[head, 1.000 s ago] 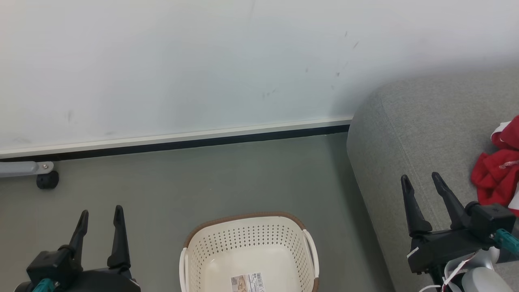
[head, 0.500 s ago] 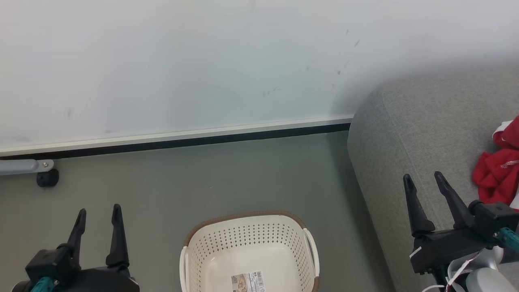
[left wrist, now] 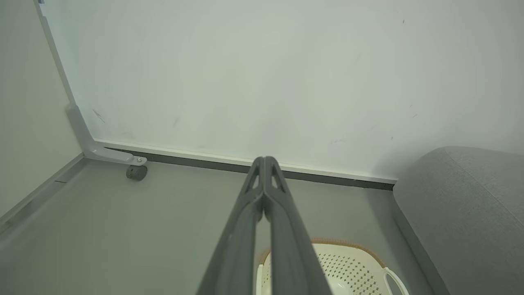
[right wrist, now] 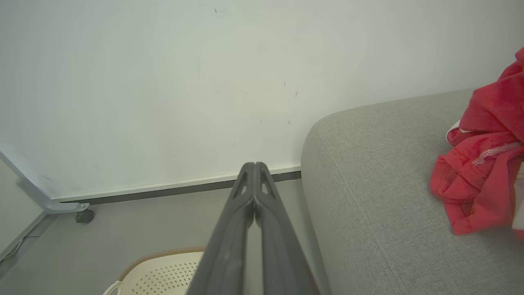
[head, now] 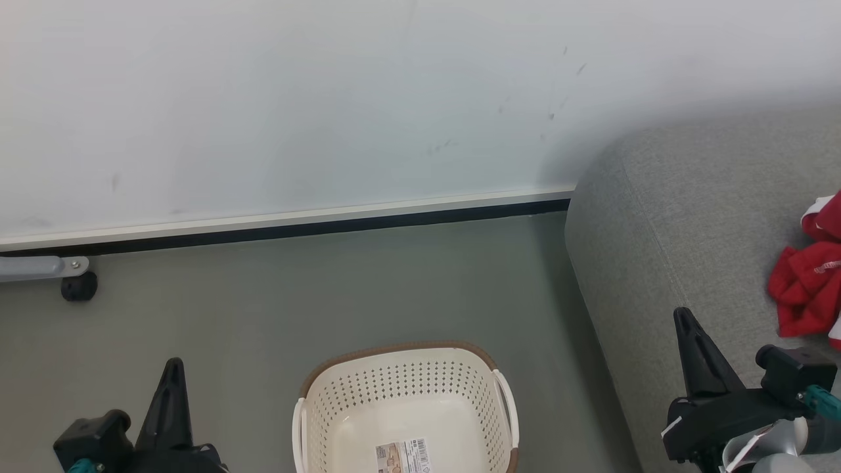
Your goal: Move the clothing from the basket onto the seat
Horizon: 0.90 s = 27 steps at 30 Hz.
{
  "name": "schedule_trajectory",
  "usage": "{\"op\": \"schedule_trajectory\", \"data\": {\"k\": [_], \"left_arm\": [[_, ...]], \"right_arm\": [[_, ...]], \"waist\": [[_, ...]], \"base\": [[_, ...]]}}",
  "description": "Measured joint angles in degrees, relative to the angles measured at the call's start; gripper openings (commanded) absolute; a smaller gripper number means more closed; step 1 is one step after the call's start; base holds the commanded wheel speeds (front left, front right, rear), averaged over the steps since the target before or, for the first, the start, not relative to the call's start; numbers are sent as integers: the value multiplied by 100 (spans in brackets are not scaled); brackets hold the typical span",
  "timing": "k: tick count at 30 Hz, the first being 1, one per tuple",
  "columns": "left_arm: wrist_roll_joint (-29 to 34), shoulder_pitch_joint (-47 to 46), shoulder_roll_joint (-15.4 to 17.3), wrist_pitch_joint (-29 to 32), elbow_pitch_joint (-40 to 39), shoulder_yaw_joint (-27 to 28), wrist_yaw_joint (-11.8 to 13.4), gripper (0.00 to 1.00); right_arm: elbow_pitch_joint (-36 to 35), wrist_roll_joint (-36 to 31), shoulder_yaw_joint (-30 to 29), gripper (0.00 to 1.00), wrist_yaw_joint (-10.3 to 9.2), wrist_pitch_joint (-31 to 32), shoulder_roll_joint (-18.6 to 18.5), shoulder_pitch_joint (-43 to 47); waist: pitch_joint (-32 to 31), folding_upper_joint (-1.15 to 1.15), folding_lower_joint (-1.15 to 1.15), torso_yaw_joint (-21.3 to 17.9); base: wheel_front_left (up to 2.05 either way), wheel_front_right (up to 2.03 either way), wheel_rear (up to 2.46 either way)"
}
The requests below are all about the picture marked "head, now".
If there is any cream perforated plastic laundry basket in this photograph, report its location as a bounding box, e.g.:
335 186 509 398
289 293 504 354
292 341 520 473

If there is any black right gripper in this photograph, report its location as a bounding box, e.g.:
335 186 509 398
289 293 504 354
662 307 810 462

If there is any printed paper label sticker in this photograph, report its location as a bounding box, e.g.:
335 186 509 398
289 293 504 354
375 438 435 473

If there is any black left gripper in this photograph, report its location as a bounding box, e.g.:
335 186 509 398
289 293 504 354
128 358 229 473

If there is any white and black baseboard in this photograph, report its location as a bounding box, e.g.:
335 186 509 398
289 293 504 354
0 185 578 258

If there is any teal right camera connector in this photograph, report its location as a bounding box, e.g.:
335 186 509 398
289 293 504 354
798 384 841 422

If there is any grey fabric sofa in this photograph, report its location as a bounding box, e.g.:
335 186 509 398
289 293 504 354
564 108 841 473

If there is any red and white garment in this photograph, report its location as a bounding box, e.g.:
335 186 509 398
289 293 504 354
767 191 841 351

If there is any black caster wheel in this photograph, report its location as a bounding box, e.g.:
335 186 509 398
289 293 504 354
61 271 99 303

